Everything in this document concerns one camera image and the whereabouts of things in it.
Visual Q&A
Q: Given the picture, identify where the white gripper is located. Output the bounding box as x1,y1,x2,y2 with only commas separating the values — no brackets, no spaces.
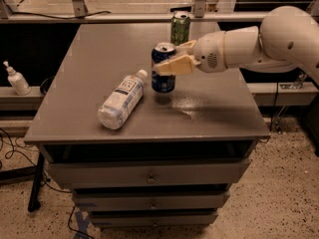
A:
153,31,226,76

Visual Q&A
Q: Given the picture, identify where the blue pepsi can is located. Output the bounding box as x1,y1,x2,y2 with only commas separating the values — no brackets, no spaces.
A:
152,42,176,94

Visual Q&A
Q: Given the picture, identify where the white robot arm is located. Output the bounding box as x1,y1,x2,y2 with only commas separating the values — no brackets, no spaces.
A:
153,6,319,83

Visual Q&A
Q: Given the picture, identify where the green soda can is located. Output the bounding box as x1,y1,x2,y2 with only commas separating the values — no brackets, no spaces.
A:
170,11,190,46

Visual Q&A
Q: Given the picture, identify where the blue plastic water bottle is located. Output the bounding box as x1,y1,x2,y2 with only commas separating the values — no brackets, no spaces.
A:
97,70,148,129

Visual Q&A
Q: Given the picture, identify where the white pump dispenser bottle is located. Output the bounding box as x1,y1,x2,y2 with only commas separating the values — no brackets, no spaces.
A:
3,61,31,96

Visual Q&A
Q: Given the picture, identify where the grey drawer cabinet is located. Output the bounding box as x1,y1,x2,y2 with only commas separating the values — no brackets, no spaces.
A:
23,21,271,230

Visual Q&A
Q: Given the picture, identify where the top grey drawer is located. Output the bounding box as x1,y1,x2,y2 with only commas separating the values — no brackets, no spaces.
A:
47,158,250,189

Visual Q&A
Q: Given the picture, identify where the grey drawer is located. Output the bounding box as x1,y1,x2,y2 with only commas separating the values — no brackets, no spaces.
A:
73,191,230,211
47,158,250,189
90,209,217,227

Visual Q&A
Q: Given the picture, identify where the bottom grey drawer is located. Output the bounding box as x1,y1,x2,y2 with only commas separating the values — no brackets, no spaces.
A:
90,209,217,227

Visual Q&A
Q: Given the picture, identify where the middle grey drawer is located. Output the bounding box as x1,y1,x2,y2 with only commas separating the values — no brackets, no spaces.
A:
73,191,230,211

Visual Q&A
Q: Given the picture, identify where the blue tape cross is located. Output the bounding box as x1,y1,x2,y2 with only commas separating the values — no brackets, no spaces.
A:
74,207,95,239

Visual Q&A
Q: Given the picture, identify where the black stand leg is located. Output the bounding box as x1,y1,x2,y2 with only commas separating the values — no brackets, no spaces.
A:
28,154,44,213

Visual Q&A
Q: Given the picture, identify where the metal frame rail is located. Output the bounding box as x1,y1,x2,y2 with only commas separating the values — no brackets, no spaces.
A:
0,11,268,24

